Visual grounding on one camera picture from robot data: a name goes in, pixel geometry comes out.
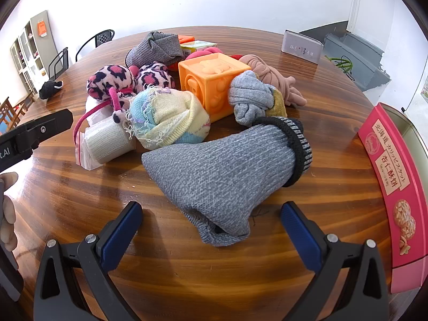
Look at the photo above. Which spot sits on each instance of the pastel yellow sock ball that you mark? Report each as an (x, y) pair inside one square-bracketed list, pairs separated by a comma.
[(167, 120)]

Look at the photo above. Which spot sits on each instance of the large grey knit sock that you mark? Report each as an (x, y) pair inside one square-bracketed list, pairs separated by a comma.
[(217, 174)]

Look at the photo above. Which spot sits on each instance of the tan knotted stocking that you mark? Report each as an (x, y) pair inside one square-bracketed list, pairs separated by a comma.
[(277, 77)]

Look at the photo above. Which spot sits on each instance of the grey display cabinet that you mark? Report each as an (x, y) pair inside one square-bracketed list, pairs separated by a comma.
[(31, 50)]

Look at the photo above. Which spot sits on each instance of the pink biscuit tin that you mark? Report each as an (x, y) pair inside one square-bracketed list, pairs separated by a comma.
[(394, 174)]

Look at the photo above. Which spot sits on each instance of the small orange soft cube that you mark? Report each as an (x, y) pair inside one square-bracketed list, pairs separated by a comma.
[(186, 38)]

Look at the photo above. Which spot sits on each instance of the pink knotted toy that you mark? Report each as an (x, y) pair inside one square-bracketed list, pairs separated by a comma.
[(204, 53)]

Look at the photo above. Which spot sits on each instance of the grey tin box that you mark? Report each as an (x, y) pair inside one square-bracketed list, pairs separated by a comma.
[(301, 48)]

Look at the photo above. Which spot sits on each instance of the grey staircase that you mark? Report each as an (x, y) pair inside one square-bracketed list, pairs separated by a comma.
[(361, 60)]

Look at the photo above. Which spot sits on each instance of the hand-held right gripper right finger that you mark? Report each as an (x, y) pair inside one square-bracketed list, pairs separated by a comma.
[(301, 237)]

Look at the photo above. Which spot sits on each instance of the orange paper sign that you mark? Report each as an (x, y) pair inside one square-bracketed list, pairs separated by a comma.
[(42, 28)]

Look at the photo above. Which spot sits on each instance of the bagged white bandage roll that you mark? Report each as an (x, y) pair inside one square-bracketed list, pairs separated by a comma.
[(103, 140)]

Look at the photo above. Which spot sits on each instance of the large orange soft cube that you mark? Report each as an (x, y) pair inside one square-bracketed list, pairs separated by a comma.
[(207, 83)]

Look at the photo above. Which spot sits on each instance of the dark grey sock bundle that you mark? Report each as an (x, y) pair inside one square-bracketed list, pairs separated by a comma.
[(155, 48)]

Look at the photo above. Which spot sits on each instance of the pink leopard plush toy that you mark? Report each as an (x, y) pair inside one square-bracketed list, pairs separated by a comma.
[(107, 80), (153, 75)]

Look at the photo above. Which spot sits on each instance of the red fuzzy ball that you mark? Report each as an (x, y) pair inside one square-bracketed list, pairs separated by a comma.
[(237, 56)]

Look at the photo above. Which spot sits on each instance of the wooden chair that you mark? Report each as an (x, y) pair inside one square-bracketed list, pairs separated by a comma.
[(13, 110)]

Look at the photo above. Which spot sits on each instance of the small yellow green box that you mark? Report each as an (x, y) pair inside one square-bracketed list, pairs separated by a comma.
[(197, 45)]

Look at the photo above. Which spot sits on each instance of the grey yellow knotted sock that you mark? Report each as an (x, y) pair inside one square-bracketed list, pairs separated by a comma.
[(249, 93)]

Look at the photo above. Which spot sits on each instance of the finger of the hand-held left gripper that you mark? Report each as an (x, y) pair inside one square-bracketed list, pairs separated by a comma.
[(43, 128)]

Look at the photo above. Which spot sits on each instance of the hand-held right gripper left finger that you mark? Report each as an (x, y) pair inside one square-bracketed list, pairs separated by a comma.
[(120, 232)]

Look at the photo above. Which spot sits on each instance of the white door frame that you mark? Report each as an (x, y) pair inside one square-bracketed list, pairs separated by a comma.
[(359, 3)]

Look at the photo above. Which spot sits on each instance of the black rolled sock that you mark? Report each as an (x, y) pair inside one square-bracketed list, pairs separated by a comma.
[(48, 89)]

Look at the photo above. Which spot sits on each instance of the black metal chair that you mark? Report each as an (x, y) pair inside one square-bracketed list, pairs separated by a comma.
[(58, 62), (100, 38)]

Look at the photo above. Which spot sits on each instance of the person's left hand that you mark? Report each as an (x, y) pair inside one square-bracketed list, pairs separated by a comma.
[(8, 214)]

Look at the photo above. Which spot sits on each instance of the green paper bag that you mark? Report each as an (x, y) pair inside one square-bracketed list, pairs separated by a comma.
[(341, 63)]

